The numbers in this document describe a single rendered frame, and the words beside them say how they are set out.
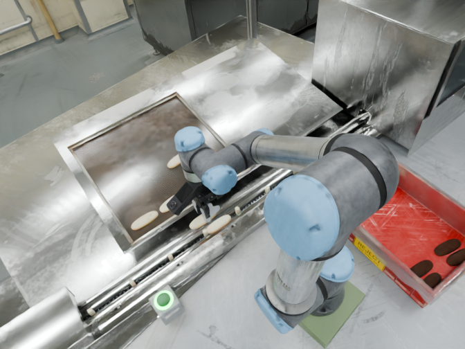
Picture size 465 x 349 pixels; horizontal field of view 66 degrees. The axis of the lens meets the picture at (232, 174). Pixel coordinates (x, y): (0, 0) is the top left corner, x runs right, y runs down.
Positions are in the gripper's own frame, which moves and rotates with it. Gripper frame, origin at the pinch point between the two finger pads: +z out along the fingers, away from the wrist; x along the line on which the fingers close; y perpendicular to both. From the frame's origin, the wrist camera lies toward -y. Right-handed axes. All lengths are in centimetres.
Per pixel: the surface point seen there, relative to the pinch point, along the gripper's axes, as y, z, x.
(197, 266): -9.7, 7.7, -9.5
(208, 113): 31, 0, 41
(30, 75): -14, 94, 316
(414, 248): 49, 12, -48
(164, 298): -23.3, 3.3, -13.8
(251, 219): 14.5, 7.7, -7.0
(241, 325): -9.3, 11.9, -31.3
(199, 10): 105, 22, 165
